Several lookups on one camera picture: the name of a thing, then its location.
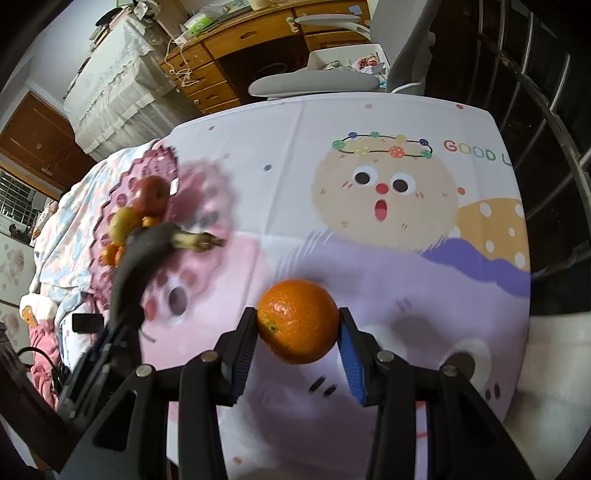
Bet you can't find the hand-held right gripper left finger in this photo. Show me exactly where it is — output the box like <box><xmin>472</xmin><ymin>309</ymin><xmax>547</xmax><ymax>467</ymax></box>
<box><xmin>60</xmin><ymin>307</ymin><xmax>259</xmax><ymax>480</ymax></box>

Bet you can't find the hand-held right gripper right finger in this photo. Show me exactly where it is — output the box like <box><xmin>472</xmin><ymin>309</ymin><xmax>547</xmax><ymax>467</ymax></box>
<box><xmin>337</xmin><ymin>307</ymin><xmax>536</xmax><ymax>480</ymax></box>

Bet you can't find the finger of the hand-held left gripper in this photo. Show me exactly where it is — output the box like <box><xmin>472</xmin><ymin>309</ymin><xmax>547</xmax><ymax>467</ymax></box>
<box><xmin>58</xmin><ymin>307</ymin><xmax>145</xmax><ymax>418</ymax></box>

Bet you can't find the large orange tangerine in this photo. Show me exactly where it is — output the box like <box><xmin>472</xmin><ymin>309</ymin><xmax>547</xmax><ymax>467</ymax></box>
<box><xmin>256</xmin><ymin>278</ymin><xmax>340</xmax><ymax>365</ymax></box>

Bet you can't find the blackened banana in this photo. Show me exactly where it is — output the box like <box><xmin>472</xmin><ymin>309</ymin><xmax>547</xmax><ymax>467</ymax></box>
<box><xmin>111</xmin><ymin>224</ymin><xmax>228</xmax><ymax>319</ymax></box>

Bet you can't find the yellow speckled pear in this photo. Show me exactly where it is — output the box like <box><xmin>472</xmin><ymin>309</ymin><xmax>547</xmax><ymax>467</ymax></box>
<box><xmin>108</xmin><ymin>207</ymin><xmax>146</xmax><ymax>245</ymax></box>

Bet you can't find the red apple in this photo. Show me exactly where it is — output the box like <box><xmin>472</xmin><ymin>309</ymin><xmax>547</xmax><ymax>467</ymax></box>
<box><xmin>130</xmin><ymin>176</ymin><xmax>171</xmax><ymax>217</ymax></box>

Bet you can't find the pink plastic plate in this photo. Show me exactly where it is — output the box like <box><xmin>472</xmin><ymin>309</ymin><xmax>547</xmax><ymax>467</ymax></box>
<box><xmin>90</xmin><ymin>141</ymin><xmax>238</xmax><ymax>324</ymax></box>

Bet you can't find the pink plush toy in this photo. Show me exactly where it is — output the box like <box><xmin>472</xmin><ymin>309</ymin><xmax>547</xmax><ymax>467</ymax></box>
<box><xmin>19</xmin><ymin>295</ymin><xmax>70</xmax><ymax>402</ymax></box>

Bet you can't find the floral blanket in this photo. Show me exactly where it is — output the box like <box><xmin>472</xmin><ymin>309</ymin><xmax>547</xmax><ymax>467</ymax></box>
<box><xmin>30</xmin><ymin>138</ymin><xmax>176</xmax><ymax>319</ymax></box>

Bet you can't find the barred window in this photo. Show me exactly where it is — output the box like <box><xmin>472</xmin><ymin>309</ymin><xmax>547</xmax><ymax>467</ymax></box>
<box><xmin>0</xmin><ymin>170</ymin><xmax>51</xmax><ymax>232</ymax></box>

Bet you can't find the wooden wardrobe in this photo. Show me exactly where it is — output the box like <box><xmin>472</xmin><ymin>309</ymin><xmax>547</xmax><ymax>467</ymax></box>
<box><xmin>0</xmin><ymin>90</ymin><xmax>98</xmax><ymax>199</ymax></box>

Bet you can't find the cartoon printed tablecloth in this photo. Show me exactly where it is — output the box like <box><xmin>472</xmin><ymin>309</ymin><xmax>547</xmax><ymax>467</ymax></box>
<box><xmin>139</xmin><ymin>91</ymin><xmax>532</xmax><ymax>480</ymax></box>

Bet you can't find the grey office chair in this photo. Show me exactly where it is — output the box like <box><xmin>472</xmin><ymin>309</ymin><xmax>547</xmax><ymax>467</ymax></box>
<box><xmin>248</xmin><ymin>0</ymin><xmax>437</xmax><ymax>99</ymax></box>

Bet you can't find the white lace cloth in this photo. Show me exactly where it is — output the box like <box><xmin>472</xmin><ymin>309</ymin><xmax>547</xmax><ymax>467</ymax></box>
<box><xmin>62</xmin><ymin>9</ymin><xmax>199</xmax><ymax>155</ymax></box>

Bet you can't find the wooden desk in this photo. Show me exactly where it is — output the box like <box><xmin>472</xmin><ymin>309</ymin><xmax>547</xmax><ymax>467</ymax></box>
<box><xmin>159</xmin><ymin>0</ymin><xmax>384</xmax><ymax>114</ymax></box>

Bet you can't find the white box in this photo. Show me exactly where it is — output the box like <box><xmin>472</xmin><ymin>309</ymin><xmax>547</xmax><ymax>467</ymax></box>
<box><xmin>307</xmin><ymin>44</ymin><xmax>389</xmax><ymax>75</ymax></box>

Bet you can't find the metal railing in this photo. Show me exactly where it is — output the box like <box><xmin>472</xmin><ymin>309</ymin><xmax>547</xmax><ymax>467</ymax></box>
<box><xmin>462</xmin><ymin>0</ymin><xmax>591</xmax><ymax>278</ymax></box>

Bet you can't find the green tissue pack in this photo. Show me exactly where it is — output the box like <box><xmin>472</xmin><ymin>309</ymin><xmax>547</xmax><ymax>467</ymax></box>
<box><xmin>185</xmin><ymin>14</ymin><xmax>219</xmax><ymax>36</ymax></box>

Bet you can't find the black cable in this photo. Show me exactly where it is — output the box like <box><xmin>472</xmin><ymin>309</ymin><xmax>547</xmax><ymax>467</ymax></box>
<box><xmin>16</xmin><ymin>346</ymin><xmax>63</xmax><ymax>372</ymax></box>

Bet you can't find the white cable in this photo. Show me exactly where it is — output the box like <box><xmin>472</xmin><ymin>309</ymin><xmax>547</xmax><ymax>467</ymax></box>
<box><xmin>164</xmin><ymin>34</ymin><xmax>197</xmax><ymax>88</ymax></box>

